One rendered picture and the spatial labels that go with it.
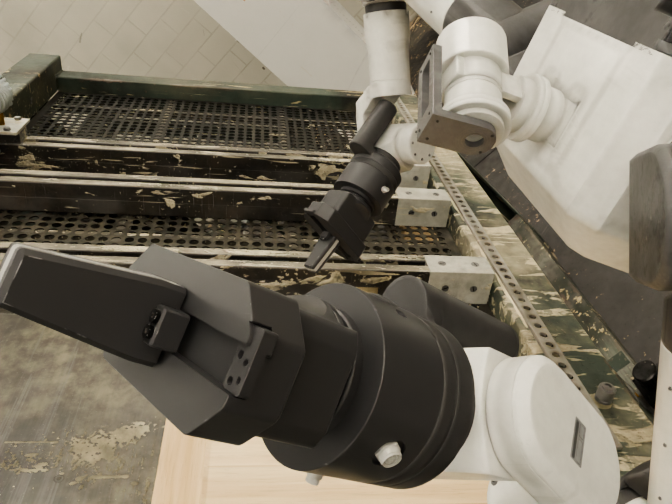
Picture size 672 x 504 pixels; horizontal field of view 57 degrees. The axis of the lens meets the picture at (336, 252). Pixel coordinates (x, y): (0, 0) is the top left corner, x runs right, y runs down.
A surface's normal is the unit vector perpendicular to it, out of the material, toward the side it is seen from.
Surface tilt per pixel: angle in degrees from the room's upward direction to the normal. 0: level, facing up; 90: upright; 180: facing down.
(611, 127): 23
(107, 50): 90
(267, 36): 90
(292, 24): 90
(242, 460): 51
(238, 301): 16
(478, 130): 101
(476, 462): 44
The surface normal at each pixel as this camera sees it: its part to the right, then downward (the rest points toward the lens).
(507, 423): -0.72, -0.10
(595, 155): -0.93, -0.26
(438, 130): -0.09, 0.85
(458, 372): 0.70, -0.40
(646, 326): -0.71, -0.56
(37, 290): 0.59, 0.15
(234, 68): 0.06, 0.55
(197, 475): 0.10, -0.86
